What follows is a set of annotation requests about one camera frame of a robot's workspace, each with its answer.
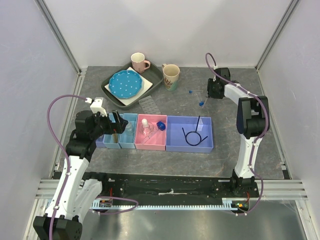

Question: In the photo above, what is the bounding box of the dark grey tray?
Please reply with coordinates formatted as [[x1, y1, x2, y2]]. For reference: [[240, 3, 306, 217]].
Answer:
[[101, 62, 164, 110]]

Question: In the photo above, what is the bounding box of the light blue bin right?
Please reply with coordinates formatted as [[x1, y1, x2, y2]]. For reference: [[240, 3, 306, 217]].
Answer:
[[119, 113, 138, 149]]

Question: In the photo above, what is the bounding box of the light blue cable duct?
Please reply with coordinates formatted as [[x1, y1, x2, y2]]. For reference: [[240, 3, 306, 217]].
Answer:
[[89, 199, 241, 212]]

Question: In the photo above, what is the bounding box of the purple cable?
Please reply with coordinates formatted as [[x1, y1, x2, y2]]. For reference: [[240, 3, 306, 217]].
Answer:
[[204, 52, 271, 217], [47, 94, 140, 240]]

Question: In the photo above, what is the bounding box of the white square board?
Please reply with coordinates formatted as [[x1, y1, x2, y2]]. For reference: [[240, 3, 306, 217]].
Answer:
[[102, 67, 153, 106]]

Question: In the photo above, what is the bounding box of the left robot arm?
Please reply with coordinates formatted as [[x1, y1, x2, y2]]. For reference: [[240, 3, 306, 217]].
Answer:
[[33, 110, 129, 240]]

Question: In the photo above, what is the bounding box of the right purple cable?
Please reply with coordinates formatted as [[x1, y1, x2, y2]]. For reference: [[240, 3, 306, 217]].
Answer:
[[204, 52, 271, 217]]

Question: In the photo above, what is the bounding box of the pink bin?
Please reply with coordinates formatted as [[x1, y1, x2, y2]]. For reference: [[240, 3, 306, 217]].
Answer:
[[134, 114, 167, 151]]

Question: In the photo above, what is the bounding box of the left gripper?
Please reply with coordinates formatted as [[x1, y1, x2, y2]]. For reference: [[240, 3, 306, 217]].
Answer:
[[90, 110, 128, 140]]

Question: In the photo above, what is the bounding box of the test tube brush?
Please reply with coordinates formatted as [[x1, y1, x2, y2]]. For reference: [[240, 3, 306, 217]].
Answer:
[[112, 133, 119, 144]]

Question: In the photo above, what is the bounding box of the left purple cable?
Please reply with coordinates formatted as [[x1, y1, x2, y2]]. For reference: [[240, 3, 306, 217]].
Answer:
[[47, 94, 140, 240]]

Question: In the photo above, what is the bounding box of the glass alcohol lamp white cap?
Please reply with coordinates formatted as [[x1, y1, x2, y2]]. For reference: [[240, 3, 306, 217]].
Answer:
[[141, 118, 155, 137]]

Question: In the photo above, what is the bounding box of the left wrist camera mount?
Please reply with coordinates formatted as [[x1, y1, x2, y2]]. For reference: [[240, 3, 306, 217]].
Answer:
[[85, 97, 108, 117]]

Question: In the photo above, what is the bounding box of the pink mug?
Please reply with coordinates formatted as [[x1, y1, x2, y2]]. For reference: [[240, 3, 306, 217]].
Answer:
[[130, 52, 151, 74]]

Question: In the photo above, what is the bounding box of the small purple bin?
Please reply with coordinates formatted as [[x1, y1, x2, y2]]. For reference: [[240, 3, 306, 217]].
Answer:
[[95, 135, 106, 148]]

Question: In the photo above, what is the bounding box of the beige green floral mug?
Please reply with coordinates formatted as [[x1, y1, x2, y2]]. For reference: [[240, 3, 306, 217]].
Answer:
[[161, 63, 180, 91]]

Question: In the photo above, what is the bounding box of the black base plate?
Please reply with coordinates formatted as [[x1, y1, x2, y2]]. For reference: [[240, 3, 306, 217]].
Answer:
[[53, 171, 261, 204]]

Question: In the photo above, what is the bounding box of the blue base graduated cylinder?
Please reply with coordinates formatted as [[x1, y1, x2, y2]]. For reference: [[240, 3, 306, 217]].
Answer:
[[141, 121, 166, 145]]

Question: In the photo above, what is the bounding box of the black wire ring stand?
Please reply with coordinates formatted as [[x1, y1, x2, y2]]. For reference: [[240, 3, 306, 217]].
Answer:
[[181, 115, 208, 147]]

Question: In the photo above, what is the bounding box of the large purple bin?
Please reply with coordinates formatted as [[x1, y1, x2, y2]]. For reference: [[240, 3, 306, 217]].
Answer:
[[166, 115, 214, 154]]

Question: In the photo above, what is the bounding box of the blue polka dot plate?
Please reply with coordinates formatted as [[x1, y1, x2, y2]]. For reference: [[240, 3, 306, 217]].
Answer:
[[108, 70, 144, 99]]

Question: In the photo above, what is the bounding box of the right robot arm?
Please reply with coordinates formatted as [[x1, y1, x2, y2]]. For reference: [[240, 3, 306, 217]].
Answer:
[[207, 67, 270, 197]]

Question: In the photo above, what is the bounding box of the small glass beaker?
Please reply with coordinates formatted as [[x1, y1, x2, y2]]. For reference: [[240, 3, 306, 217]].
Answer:
[[124, 121, 134, 136]]

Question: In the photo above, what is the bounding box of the blue capped test tube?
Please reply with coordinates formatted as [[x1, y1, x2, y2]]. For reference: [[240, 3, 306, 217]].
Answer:
[[188, 90, 203, 94]]

